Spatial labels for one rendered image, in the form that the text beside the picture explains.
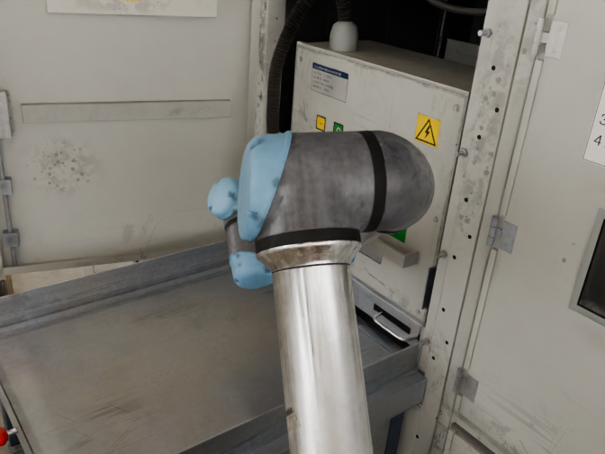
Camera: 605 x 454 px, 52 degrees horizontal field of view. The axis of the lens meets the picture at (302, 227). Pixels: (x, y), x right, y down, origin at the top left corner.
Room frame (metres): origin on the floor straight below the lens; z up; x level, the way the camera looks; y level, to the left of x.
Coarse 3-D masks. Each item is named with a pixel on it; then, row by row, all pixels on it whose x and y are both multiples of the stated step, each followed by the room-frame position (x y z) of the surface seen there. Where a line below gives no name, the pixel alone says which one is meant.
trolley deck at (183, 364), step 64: (64, 320) 1.06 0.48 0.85; (128, 320) 1.08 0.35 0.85; (192, 320) 1.10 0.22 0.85; (256, 320) 1.12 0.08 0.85; (0, 384) 0.85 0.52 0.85; (64, 384) 0.87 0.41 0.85; (128, 384) 0.88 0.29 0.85; (192, 384) 0.90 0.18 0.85; (256, 384) 0.91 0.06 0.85; (64, 448) 0.72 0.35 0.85; (128, 448) 0.73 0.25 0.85
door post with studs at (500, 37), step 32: (512, 0) 0.96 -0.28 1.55; (480, 32) 0.97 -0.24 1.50; (512, 32) 0.95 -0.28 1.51; (480, 64) 0.99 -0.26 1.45; (512, 64) 0.94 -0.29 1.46; (480, 96) 0.98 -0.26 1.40; (480, 128) 0.97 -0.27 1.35; (480, 160) 0.96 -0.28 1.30; (480, 192) 0.95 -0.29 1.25; (448, 224) 0.99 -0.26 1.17; (448, 256) 0.97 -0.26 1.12; (448, 288) 0.96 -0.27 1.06; (448, 320) 0.95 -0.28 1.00; (448, 352) 0.94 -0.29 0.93; (416, 448) 0.96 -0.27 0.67
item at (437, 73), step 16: (320, 48) 1.36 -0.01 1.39; (368, 48) 1.44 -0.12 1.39; (384, 48) 1.46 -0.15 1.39; (400, 48) 1.47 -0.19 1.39; (368, 64) 1.24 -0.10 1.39; (384, 64) 1.25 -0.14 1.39; (400, 64) 1.27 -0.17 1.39; (416, 64) 1.28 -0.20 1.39; (432, 64) 1.30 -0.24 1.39; (448, 64) 1.31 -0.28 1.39; (464, 64) 1.33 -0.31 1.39; (432, 80) 1.11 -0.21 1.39; (448, 80) 1.14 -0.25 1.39; (464, 80) 1.16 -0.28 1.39; (448, 192) 1.05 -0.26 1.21
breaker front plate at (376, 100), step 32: (320, 64) 1.35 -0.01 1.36; (352, 64) 1.27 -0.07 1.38; (320, 96) 1.35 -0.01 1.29; (352, 96) 1.27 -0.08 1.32; (384, 96) 1.19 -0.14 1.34; (416, 96) 1.13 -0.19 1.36; (448, 96) 1.08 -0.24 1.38; (352, 128) 1.26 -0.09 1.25; (384, 128) 1.19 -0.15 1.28; (448, 128) 1.07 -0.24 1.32; (448, 160) 1.06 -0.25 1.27; (416, 224) 1.09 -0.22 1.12; (384, 288) 1.14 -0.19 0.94; (416, 288) 1.07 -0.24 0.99
